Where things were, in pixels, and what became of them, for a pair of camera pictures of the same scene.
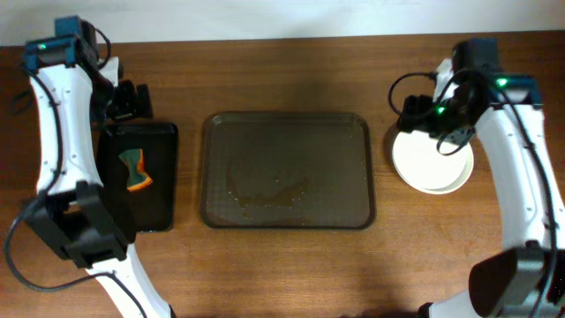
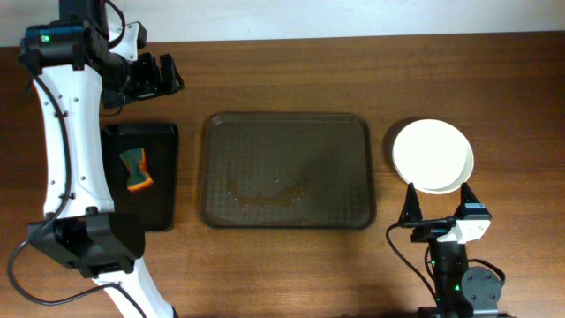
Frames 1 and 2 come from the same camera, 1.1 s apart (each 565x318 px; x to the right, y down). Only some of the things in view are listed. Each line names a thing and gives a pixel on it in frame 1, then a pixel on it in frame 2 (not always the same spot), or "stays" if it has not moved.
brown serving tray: [287, 170] stays
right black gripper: [410, 113] → [435, 224]
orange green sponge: [138, 178] stays
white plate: [419, 164] stays
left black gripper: [130, 102] → [149, 75]
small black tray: [152, 208] stays
